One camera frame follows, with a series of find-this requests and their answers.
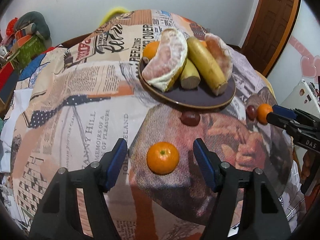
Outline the heart print wardrobe door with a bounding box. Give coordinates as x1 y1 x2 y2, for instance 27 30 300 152
267 0 320 105

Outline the small tangerine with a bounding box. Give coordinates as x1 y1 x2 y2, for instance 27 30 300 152
146 142 180 175
257 104 273 125

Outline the grey blue box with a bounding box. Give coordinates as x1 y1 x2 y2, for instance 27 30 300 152
0 72 22 104

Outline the wooden door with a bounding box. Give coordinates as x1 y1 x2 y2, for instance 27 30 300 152
241 0 302 78

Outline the red plastic bag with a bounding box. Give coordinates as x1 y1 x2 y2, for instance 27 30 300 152
6 17 18 34

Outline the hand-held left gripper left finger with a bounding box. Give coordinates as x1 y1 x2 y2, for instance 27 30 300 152
29 138 128 240

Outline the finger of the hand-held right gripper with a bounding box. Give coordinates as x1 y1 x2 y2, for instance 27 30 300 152
272 105 300 120
266 114 298 135

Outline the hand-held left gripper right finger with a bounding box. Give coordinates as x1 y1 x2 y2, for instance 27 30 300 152
193 138 293 240

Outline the purple plate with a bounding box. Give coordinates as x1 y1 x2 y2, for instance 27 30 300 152
138 44 236 110

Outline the short banana piece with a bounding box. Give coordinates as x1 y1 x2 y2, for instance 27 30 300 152
180 59 201 90

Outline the long banana piece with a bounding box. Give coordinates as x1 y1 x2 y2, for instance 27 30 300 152
187 37 228 96

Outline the peeled pomelo segment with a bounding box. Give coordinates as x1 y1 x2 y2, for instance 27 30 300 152
204 33 234 80
142 29 188 92

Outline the blue patchwork cloth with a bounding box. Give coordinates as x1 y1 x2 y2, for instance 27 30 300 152
19 50 49 80

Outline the newspaper print tablecloth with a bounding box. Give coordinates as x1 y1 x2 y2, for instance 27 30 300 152
5 9 300 240

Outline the red jujube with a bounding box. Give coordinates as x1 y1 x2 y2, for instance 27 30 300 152
246 105 258 119
180 112 200 125

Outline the grey plush cushion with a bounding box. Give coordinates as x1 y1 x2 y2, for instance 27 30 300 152
14 11 52 40

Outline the white sheet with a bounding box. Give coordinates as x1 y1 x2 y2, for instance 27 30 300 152
0 90 33 173

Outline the white laptop with stickers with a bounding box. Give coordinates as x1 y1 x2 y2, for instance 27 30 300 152
280 79 320 120

